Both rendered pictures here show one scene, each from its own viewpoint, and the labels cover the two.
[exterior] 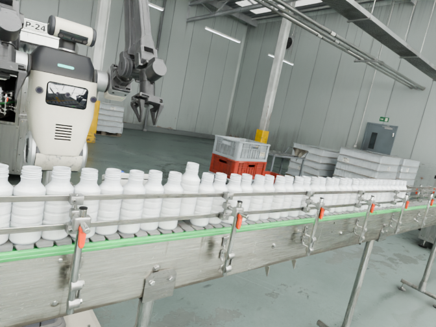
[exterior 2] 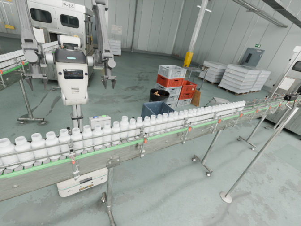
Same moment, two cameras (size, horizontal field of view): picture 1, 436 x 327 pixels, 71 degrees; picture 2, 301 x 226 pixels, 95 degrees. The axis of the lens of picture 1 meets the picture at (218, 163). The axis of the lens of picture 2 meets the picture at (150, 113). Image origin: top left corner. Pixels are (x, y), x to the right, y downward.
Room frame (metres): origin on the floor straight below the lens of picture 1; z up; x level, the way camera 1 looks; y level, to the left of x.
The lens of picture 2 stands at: (0.13, -0.14, 1.70)
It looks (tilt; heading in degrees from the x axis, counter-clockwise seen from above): 29 degrees down; 3
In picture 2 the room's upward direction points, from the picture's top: 12 degrees clockwise
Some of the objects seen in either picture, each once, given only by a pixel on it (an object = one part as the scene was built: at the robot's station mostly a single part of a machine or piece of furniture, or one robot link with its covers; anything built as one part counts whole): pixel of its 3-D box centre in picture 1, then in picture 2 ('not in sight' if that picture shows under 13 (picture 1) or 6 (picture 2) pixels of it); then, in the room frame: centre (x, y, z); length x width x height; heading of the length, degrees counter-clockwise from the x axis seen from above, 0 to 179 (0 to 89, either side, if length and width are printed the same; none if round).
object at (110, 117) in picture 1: (99, 117); (109, 46); (10.05, 4.11, 0.50); 1.24 x 1.03 x 1.00; 133
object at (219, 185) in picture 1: (216, 198); (138, 127); (0.98, -0.02, 1.08); 0.06 x 0.06 x 0.17
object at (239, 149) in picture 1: (241, 148); (172, 71); (3.72, -0.25, 1.00); 0.61 x 0.41 x 0.22; 138
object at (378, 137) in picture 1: (374, 154); (247, 65); (10.58, -5.19, 1.05); 1.00 x 0.10 x 2.10; 40
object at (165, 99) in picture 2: not in sight; (156, 104); (3.06, -0.07, 0.32); 0.45 x 0.45 x 0.64
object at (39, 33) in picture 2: not in sight; (38, 35); (3.46, 3.07, 1.22); 0.23 x 0.04 x 0.32; 112
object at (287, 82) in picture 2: not in sight; (286, 83); (4.31, -3.33, 1.22); 0.23 x 0.03 x 0.32; 40
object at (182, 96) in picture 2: not in sight; (182, 93); (4.25, -0.72, 0.33); 0.61 x 0.41 x 0.22; 133
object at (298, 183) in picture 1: (294, 196); (179, 119); (1.24, -0.34, 1.08); 0.06 x 0.06 x 0.17
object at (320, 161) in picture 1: (316, 165); (214, 72); (8.48, -2.71, 0.50); 1.23 x 1.05 x 1.00; 128
